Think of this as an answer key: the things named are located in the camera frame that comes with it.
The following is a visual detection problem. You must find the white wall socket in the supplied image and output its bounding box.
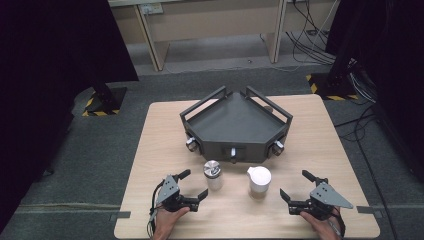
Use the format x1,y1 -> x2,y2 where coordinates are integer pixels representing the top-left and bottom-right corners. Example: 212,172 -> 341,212
140,2 -> 165,16

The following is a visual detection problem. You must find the beige wooden desk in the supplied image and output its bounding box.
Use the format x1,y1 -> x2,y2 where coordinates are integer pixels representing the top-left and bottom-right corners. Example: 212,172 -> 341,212
108,0 -> 288,72

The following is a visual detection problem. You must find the black curtain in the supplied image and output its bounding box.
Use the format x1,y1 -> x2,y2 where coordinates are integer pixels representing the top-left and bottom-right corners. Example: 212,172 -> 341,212
324,0 -> 424,183
0,0 -> 140,232

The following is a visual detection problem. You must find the glass jar with silver lid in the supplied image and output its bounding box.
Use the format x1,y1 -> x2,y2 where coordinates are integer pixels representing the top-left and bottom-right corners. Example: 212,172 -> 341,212
203,160 -> 224,192

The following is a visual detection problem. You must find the bundle of black floor cables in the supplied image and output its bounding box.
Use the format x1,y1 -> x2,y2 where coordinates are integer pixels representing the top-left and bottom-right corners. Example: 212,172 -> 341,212
285,0 -> 338,66

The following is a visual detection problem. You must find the left hand-held gripper cable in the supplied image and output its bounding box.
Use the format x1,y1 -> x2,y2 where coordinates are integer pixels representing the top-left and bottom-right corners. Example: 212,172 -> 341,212
146,179 -> 166,239

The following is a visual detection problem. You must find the black stand with striped base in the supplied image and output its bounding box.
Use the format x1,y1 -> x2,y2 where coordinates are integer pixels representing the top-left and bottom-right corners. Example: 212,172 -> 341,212
305,49 -> 360,102
81,79 -> 128,118

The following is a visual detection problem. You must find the hand-held gripper cable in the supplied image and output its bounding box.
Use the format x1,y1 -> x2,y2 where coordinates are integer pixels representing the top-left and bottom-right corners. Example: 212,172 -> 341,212
146,179 -> 166,239
328,208 -> 347,238

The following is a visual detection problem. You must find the dark grey metal tray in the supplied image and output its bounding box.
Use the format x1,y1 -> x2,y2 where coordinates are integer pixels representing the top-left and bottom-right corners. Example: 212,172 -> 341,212
179,85 -> 294,165

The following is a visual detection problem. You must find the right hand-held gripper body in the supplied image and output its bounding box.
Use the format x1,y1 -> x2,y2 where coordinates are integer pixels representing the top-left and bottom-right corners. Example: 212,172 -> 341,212
288,181 -> 354,222

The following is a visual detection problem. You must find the black floor cable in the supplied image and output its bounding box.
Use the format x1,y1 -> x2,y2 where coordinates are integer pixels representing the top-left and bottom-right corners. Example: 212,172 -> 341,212
334,105 -> 399,240

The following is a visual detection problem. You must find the person's left hand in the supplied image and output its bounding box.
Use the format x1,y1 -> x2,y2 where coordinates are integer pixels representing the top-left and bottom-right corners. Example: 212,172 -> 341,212
153,205 -> 192,240

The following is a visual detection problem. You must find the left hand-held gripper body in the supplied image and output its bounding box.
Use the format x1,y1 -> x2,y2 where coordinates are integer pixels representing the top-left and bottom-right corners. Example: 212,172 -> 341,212
155,174 -> 200,213

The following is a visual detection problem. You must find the right hand-held gripper cable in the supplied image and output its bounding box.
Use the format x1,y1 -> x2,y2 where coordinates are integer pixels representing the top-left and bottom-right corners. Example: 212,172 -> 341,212
328,208 -> 347,238

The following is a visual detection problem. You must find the person's right hand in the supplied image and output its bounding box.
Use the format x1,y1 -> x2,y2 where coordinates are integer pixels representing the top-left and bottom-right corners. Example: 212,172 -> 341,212
299,207 -> 345,240

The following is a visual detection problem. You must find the white lidded jar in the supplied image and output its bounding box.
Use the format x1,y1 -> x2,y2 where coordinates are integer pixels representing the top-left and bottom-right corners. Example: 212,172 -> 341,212
246,165 -> 273,201

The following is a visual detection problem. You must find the grey tape strip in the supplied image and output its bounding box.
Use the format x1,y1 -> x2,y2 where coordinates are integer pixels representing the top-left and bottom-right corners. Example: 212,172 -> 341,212
108,210 -> 132,222
355,205 -> 383,220

